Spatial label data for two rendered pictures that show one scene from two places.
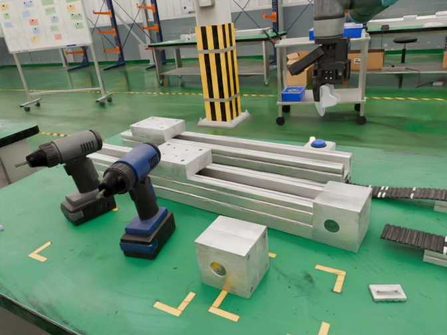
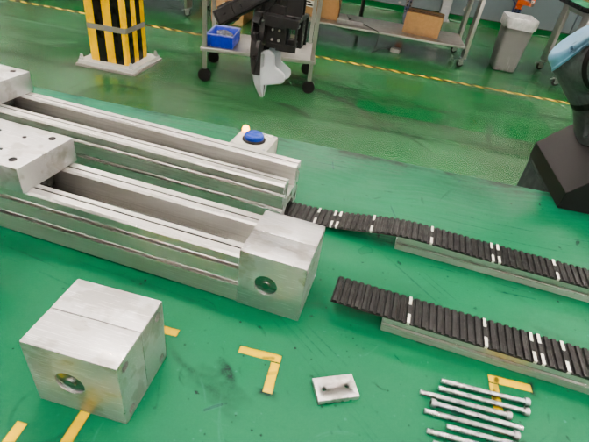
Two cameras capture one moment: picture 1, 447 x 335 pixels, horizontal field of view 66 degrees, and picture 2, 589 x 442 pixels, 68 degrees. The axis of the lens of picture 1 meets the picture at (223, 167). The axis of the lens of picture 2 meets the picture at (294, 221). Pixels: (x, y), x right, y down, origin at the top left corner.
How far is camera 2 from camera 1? 0.18 m
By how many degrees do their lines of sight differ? 24
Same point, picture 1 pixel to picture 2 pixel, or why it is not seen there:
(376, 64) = (331, 12)
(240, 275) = (110, 394)
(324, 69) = (269, 24)
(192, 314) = not seen: outside the picture
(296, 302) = (205, 419)
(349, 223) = (291, 283)
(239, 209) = (122, 249)
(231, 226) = (98, 302)
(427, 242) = (388, 308)
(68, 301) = not seen: outside the picture
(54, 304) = not seen: outside the picture
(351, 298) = (287, 402)
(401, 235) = (358, 296)
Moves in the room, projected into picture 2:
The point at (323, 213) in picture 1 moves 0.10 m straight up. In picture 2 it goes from (255, 267) to (261, 203)
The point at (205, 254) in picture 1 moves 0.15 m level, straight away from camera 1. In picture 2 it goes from (42, 361) to (39, 261)
